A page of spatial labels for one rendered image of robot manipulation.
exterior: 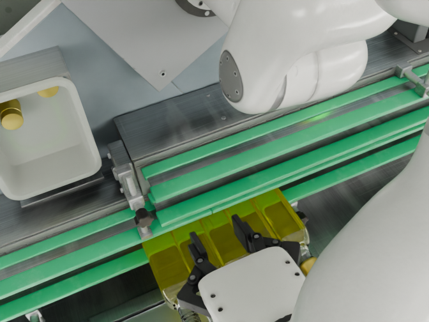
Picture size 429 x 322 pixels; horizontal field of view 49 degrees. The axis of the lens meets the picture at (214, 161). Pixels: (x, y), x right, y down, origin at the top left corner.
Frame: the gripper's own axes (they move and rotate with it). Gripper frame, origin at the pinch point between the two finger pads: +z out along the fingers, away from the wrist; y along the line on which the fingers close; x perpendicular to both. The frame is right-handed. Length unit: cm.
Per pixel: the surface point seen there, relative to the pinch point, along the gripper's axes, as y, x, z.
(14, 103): -18.7, 8.1, 38.7
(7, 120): -20.3, 6.8, 36.1
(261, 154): 17.8, -9.9, 26.1
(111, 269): -14.2, -26.2, 30.5
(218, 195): 9.0, -16.9, 28.3
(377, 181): 52, -38, 36
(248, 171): 16.8, -16.5, 31.2
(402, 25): 61, -2, 41
